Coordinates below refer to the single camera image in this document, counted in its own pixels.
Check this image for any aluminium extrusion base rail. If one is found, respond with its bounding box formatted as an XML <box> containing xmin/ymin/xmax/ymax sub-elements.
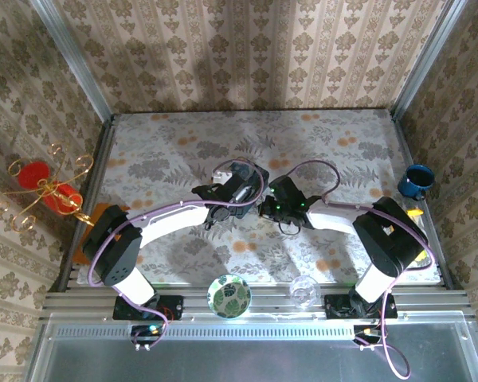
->
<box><xmin>41</xmin><ymin>284</ymin><xmax>474</xmax><ymax>320</ymax></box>

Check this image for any red candle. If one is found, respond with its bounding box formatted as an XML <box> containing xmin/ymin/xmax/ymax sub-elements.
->
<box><xmin>43</xmin><ymin>181</ymin><xmax>84</xmax><ymax>217</ymax></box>
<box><xmin>16</xmin><ymin>161</ymin><xmax>51</xmax><ymax>189</ymax></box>

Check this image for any small left control board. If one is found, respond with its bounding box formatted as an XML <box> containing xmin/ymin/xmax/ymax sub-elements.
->
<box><xmin>130</xmin><ymin>324</ymin><xmax>169</xmax><ymax>352</ymax></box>

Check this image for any small right control board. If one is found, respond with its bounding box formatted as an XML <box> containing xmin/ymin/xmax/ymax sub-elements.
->
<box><xmin>353</xmin><ymin>324</ymin><xmax>386</xmax><ymax>351</ymax></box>

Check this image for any orange square pad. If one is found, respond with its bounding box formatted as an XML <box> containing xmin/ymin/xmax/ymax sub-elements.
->
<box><xmin>72</xmin><ymin>202</ymin><xmax>124</xmax><ymax>264</ymax></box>

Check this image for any floral patterned tablecloth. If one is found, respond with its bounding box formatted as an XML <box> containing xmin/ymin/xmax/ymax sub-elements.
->
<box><xmin>76</xmin><ymin>109</ymin><xmax>443</xmax><ymax>286</ymax></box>

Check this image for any aluminium table side rail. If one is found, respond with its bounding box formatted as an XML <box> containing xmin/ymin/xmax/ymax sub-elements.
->
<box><xmin>390</xmin><ymin>109</ymin><xmax>457</xmax><ymax>290</ymax></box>
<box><xmin>57</xmin><ymin>117</ymin><xmax>117</xmax><ymax>291</ymax></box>

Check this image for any aluminium frame post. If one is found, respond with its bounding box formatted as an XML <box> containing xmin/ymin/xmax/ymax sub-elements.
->
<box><xmin>28</xmin><ymin>0</ymin><xmax>116</xmax><ymax>120</ymax></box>
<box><xmin>392</xmin><ymin>0</ymin><xmax>469</xmax><ymax>120</ymax></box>

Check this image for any dark blue enamel mug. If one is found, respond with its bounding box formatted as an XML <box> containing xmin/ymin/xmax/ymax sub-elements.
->
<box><xmin>397</xmin><ymin>164</ymin><xmax>436</xmax><ymax>201</ymax></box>

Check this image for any yellow banana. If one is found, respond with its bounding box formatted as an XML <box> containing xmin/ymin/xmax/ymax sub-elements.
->
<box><xmin>407</xmin><ymin>208</ymin><xmax>430</xmax><ymax>263</ymax></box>

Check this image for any grey metal tray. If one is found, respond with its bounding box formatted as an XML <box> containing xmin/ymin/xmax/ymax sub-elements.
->
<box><xmin>27</xmin><ymin>314</ymin><xmax>478</xmax><ymax>382</ymax></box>

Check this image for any slotted metal strip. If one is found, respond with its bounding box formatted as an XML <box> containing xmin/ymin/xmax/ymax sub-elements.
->
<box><xmin>53</xmin><ymin>325</ymin><xmax>469</xmax><ymax>339</ymax></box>

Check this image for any gold wire candle holder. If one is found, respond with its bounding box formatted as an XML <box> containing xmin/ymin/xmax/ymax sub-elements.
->
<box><xmin>0</xmin><ymin>141</ymin><xmax>104</xmax><ymax>236</ymax></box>

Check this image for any clear drinking glass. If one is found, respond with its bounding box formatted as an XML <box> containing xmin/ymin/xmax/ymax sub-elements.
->
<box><xmin>288</xmin><ymin>275</ymin><xmax>320</xmax><ymax>311</ymax></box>

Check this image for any small control board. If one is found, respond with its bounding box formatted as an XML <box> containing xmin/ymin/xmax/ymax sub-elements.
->
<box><xmin>353</xmin><ymin>324</ymin><xmax>386</xmax><ymax>351</ymax></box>
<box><xmin>130</xmin><ymin>324</ymin><xmax>169</xmax><ymax>352</ymax></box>

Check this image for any green leaf pattern bowl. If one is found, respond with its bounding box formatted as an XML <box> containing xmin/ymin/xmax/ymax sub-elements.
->
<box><xmin>206</xmin><ymin>274</ymin><xmax>253</xmax><ymax>320</ymax></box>

